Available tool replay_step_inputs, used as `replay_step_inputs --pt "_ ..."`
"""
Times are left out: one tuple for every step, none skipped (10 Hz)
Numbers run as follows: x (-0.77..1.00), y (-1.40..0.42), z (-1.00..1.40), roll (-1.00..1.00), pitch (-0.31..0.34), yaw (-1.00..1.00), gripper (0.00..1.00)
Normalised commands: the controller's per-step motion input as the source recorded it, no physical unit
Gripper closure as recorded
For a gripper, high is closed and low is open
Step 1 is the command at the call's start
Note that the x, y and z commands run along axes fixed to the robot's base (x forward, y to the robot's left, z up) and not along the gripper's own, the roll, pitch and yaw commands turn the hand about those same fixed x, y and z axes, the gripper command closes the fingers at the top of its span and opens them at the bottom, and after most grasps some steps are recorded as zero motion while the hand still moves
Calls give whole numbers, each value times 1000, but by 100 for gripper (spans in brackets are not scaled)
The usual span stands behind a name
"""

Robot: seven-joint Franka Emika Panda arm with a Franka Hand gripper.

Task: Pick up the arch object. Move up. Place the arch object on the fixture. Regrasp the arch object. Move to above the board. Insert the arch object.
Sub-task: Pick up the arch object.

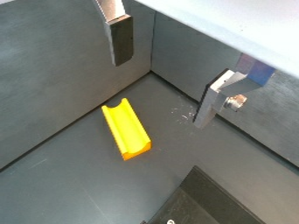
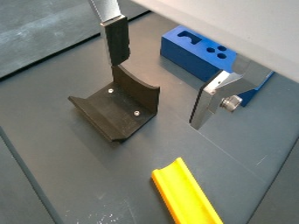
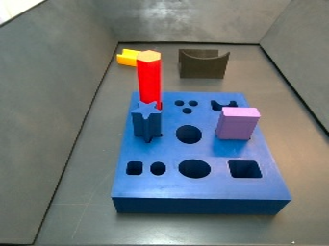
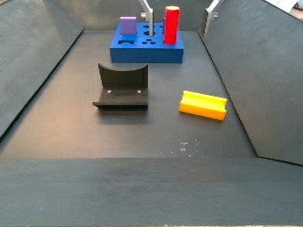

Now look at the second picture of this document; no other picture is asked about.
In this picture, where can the yellow arch object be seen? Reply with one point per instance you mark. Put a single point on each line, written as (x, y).
(184, 196)

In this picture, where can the blue shape sorter block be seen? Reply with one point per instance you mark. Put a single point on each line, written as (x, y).
(200, 55)

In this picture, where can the black arch fixture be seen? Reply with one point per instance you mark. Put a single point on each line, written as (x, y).
(121, 107)

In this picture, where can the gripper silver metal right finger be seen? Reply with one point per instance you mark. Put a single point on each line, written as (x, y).
(220, 92)

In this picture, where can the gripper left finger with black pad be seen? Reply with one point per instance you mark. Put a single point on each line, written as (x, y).
(115, 29)

